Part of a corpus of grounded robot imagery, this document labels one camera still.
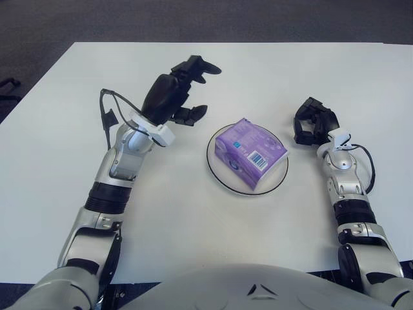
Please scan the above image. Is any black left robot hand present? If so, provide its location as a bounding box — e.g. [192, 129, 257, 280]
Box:
[141, 55, 223, 127]

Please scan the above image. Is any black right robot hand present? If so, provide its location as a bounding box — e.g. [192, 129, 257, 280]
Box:
[292, 96, 340, 148]

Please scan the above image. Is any purple tissue paper pack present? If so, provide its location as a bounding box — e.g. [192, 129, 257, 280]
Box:
[214, 118, 290, 191]

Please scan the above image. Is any white plate black rim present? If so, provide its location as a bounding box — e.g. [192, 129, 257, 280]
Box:
[206, 123, 290, 196]

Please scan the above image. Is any black office chair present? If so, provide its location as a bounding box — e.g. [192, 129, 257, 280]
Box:
[0, 77, 22, 101]

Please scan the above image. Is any silver robot torso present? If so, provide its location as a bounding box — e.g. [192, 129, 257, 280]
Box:
[0, 263, 413, 310]

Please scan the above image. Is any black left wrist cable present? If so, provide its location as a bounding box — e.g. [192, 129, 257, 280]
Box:
[99, 88, 156, 150]

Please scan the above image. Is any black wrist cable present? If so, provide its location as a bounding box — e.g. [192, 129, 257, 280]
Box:
[99, 88, 156, 150]
[351, 144, 377, 194]

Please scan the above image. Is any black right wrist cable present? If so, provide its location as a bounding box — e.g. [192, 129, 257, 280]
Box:
[351, 144, 377, 194]

